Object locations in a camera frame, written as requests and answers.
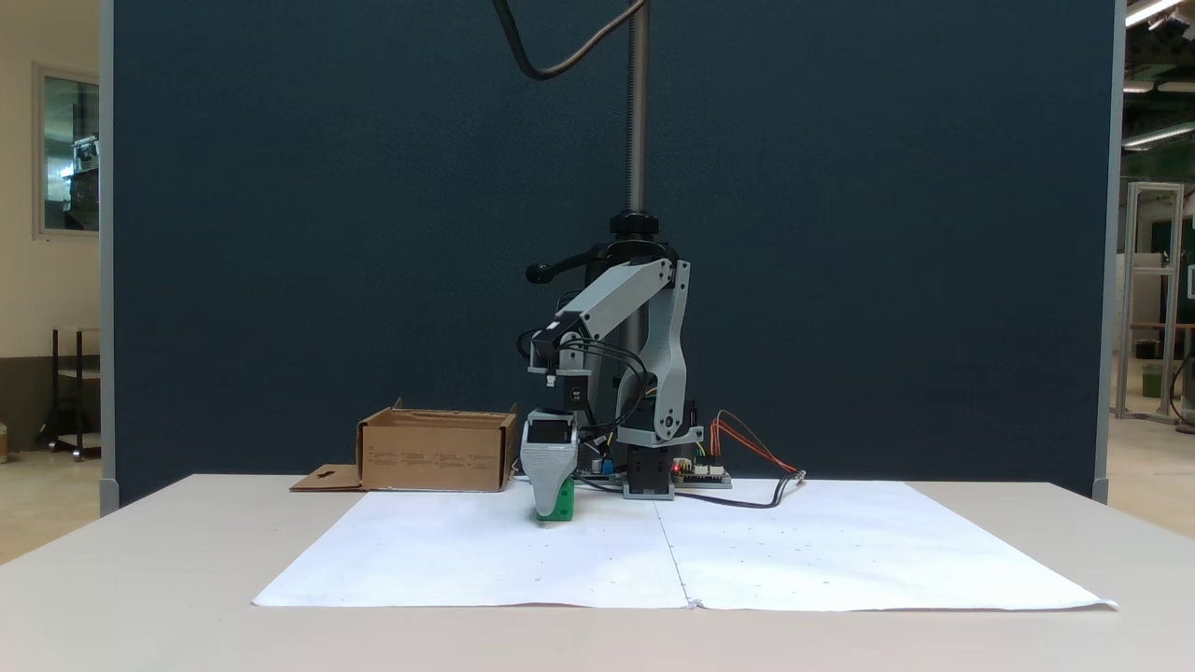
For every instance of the brown cardboard box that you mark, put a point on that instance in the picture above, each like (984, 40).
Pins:
(434, 457)

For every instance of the green die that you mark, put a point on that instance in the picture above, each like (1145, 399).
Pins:
(567, 510)

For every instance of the black shelf cart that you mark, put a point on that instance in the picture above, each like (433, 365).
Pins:
(56, 392)

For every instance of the blue circuit board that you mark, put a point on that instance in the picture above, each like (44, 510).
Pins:
(602, 471)

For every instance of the wall window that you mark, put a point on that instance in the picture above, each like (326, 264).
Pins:
(70, 159)

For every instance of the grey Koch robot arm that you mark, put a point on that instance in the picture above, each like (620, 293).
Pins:
(665, 364)

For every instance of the dark blue partition panel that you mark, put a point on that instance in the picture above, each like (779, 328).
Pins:
(280, 233)

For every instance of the white paper sheet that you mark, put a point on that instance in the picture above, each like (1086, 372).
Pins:
(485, 551)
(887, 551)

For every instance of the green bin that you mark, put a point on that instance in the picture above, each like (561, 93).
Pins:
(1153, 381)

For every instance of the camera stand with metal pole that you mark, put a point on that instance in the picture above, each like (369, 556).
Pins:
(638, 112)

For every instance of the fluorescent ceiling light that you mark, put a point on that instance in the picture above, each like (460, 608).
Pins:
(1153, 9)
(1158, 135)

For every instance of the aluminium profile frame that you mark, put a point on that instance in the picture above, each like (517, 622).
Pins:
(1124, 299)

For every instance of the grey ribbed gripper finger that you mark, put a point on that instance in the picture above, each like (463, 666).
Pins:
(549, 471)

